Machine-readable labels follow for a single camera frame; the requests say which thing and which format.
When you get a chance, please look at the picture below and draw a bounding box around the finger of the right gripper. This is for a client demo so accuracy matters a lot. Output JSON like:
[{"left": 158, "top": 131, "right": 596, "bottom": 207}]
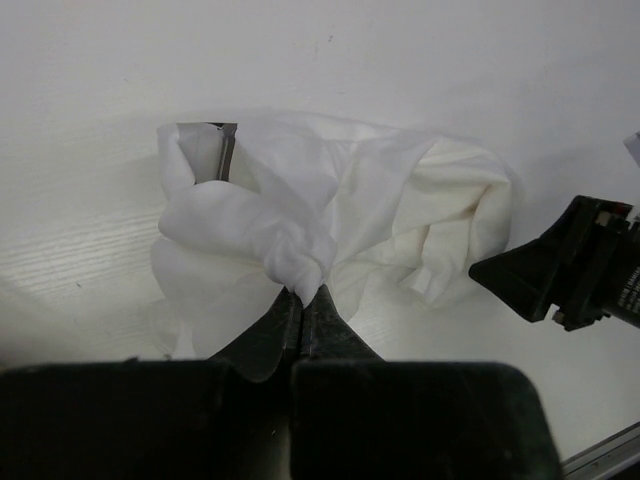
[{"left": 468, "top": 234, "right": 550, "bottom": 322}]

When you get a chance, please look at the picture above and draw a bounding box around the white printed t-shirt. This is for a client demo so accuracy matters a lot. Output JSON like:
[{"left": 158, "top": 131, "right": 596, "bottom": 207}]
[{"left": 151, "top": 114, "right": 515, "bottom": 359}]

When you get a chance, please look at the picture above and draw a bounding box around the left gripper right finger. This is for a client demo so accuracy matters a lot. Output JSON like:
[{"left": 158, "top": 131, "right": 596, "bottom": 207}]
[{"left": 298, "top": 285, "right": 381, "bottom": 361}]

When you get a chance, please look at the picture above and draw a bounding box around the clear plastic storage bin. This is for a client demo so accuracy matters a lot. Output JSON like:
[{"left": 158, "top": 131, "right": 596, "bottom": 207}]
[{"left": 178, "top": 123, "right": 237, "bottom": 184}]

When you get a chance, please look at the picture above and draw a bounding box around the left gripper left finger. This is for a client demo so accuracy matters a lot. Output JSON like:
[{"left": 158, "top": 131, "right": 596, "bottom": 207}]
[{"left": 211, "top": 288, "right": 303, "bottom": 383}]

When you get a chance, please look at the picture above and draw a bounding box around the aluminium mounting rail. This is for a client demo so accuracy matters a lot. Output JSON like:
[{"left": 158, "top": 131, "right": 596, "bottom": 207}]
[{"left": 563, "top": 423, "right": 639, "bottom": 479}]

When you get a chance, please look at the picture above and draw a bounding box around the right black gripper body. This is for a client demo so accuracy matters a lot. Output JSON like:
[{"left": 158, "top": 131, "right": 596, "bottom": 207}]
[{"left": 534, "top": 196, "right": 639, "bottom": 331}]

